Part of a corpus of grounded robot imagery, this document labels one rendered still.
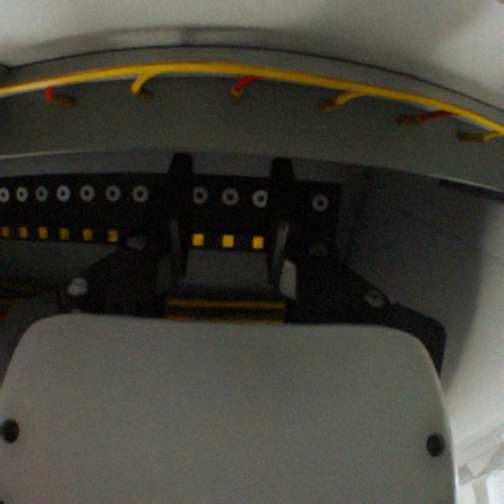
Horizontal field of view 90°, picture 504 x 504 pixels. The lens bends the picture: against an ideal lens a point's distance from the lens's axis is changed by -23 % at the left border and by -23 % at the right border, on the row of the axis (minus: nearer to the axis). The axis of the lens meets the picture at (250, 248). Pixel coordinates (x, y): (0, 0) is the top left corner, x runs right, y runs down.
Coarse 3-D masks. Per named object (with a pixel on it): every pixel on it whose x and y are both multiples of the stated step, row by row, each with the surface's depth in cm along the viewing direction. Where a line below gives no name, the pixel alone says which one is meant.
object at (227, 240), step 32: (32, 192) 20; (96, 192) 21; (128, 192) 21; (320, 192) 22; (0, 224) 21; (32, 224) 21; (64, 224) 21; (96, 224) 22; (128, 224) 22; (224, 224) 22; (256, 224) 22; (320, 224) 22
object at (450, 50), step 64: (0, 0) 2; (64, 0) 3; (128, 0) 3; (192, 0) 4; (256, 0) 4; (320, 0) 3; (384, 0) 3; (448, 0) 3; (384, 64) 6; (448, 64) 5; (384, 192) 21; (448, 192) 14
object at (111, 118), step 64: (128, 64) 5; (192, 64) 5; (0, 128) 6; (64, 128) 7; (128, 128) 7; (192, 128) 7; (256, 128) 7; (320, 128) 7; (384, 128) 7; (448, 128) 7
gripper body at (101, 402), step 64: (64, 320) 6; (128, 320) 6; (64, 384) 5; (128, 384) 5; (192, 384) 5; (256, 384) 5; (320, 384) 6; (384, 384) 6; (0, 448) 4; (64, 448) 4; (128, 448) 4; (192, 448) 4; (256, 448) 5; (320, 448) 5; (384, 448) 5; (448, 448) 5
